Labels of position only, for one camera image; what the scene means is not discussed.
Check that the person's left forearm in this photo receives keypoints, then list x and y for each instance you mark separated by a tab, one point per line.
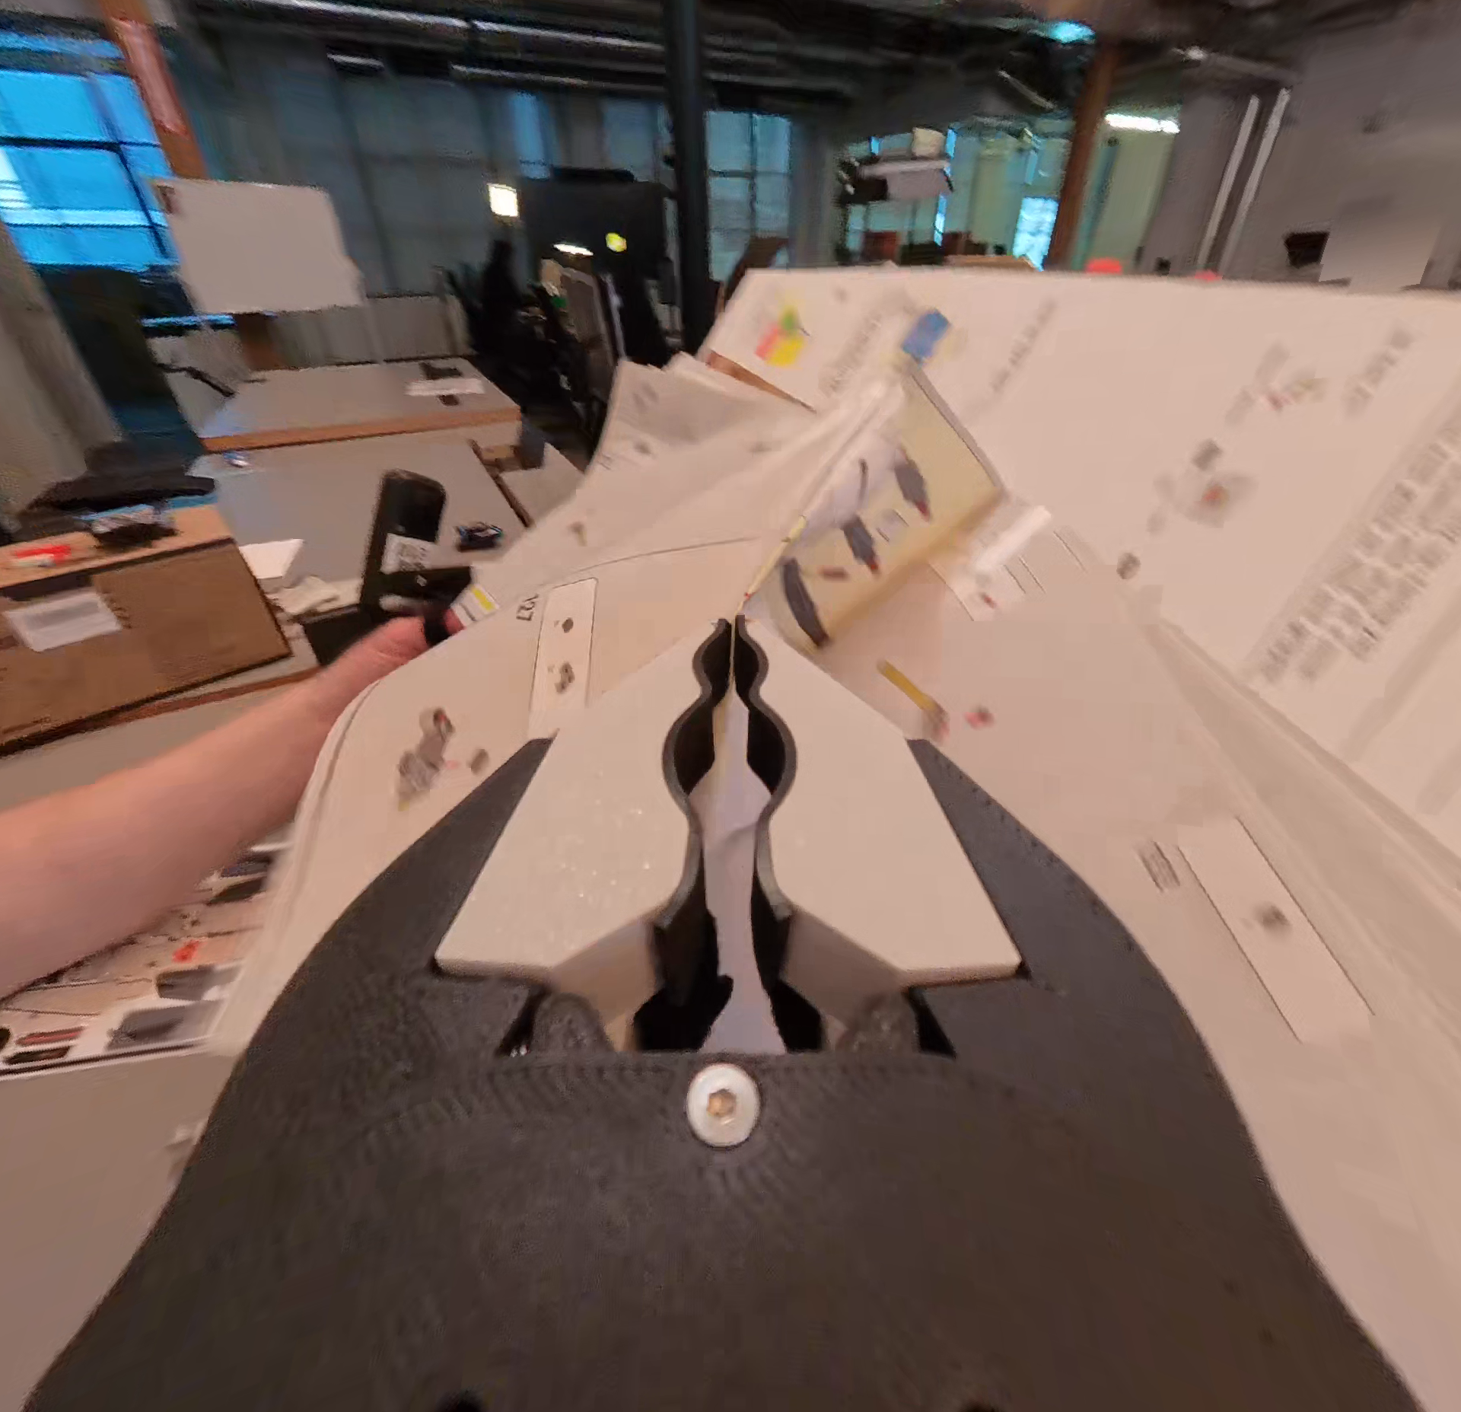
151	831

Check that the small dark blue item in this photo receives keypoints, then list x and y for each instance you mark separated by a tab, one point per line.
133	523

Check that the grey top office desk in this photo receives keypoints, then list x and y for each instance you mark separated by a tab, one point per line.
353	400

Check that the black vertical pole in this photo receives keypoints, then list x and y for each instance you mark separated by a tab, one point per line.
689	155

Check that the brown cardboard box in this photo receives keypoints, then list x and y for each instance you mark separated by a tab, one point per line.
170	637

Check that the large black screen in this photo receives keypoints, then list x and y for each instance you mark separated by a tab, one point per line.
591	220

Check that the black stool seat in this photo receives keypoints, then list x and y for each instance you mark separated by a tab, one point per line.
117	482

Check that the printed marker sheet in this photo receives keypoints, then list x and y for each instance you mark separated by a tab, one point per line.
117	1001

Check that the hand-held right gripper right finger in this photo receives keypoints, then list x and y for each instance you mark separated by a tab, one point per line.
889	865

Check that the small red white item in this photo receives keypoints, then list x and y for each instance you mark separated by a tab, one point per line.
44	558

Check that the lego instruction booklet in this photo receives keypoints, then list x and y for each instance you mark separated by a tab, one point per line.
1085	690

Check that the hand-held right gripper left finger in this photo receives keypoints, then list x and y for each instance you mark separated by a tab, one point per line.
572	865

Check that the white whiteboard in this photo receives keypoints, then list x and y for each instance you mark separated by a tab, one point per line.
265	246

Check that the person's left hand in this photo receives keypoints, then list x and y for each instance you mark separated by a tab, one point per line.
366	663

